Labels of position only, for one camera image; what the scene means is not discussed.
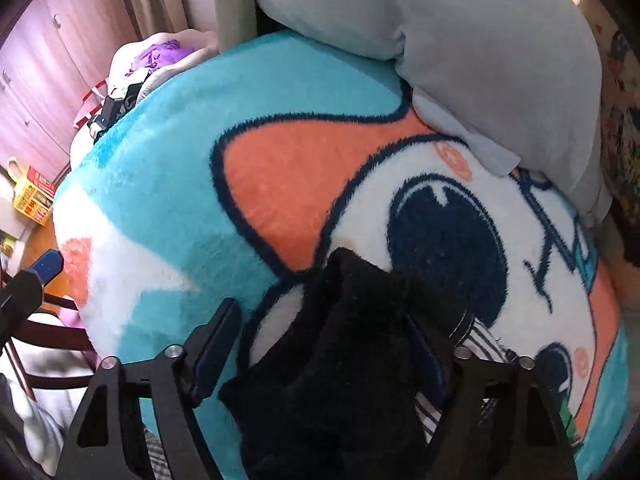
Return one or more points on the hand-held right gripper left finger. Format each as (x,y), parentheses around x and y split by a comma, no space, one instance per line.
(216,350)

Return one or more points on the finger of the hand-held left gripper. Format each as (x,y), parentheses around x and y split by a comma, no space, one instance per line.
(47,264)

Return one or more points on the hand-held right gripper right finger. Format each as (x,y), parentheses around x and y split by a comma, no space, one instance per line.
(505,410)

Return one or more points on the dark pants with striped lining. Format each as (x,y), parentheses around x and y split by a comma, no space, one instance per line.
(350,360)

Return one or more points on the dark wooden chair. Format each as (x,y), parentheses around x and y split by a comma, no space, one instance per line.
(45,330)

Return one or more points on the yellow box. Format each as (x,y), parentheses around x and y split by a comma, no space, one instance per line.
(32,197)

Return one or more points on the white cloth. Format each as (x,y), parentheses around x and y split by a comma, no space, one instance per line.
(40,400)

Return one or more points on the printed turquoise fleece blanket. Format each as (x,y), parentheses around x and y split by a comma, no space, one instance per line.
(175,185)

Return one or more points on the pink wardrobe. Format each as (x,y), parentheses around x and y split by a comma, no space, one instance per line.
(45,70)

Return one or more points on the pile of white purple clothes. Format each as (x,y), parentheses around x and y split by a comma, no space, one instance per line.
(160,57)

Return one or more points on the beige floral cushion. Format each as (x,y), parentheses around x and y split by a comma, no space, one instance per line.
(622,135)

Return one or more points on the grey pillow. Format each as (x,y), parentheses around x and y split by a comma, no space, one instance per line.
(475,35)

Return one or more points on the beige bed frame post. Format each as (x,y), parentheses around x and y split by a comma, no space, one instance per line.
(235,5)

